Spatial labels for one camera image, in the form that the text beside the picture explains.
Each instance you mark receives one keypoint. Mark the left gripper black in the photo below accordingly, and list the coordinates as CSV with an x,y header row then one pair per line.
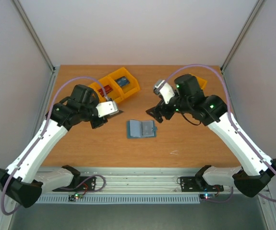
x,y
94,124

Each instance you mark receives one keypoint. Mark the blue credit card in bin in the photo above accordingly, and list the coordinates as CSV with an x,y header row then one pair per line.
x,y
122,81

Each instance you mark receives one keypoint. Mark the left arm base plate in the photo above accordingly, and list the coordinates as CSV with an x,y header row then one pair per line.
x,y
87,184

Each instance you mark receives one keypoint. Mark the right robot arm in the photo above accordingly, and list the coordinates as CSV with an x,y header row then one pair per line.
x,y
256,168

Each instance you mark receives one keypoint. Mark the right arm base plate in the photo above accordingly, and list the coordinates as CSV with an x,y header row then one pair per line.
x,y
189,184

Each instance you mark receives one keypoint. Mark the small yellow bin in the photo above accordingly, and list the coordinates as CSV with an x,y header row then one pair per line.
x,y
202,82

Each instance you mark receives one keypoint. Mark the aluminium rail frame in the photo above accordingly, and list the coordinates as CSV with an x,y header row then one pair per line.
x,y
155,178

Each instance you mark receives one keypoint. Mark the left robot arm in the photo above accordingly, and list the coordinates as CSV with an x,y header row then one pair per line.
x,y
20,181

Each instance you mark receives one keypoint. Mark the grey slotted cable duct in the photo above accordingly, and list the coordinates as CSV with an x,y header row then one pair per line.
x,y
110,199

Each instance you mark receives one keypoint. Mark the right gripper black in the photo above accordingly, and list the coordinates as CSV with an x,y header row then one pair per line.
x,y
162,111

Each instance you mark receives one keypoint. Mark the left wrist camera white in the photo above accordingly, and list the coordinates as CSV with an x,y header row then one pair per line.
x,y
106,108

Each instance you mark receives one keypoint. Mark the aluminium corner post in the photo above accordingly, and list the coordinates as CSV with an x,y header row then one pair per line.
x,y
243,32
23,15

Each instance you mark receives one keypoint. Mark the left aluminium corner post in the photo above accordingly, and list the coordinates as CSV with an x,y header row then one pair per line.
x,y
23,15

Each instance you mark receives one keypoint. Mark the right aluminium corner post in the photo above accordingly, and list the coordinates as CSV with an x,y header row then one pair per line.
x,y
243,32

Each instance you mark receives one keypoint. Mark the red credit card in bin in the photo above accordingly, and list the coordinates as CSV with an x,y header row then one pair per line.
x,y
107,90

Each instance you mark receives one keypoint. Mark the yellow three-compartment bin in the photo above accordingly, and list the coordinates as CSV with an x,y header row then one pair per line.
x,y
118,94

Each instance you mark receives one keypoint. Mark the black VIP card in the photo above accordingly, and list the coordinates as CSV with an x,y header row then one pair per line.
x,y
115,113

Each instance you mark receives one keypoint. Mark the teal leather card holder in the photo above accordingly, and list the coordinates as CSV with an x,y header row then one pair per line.
x,y
141,129

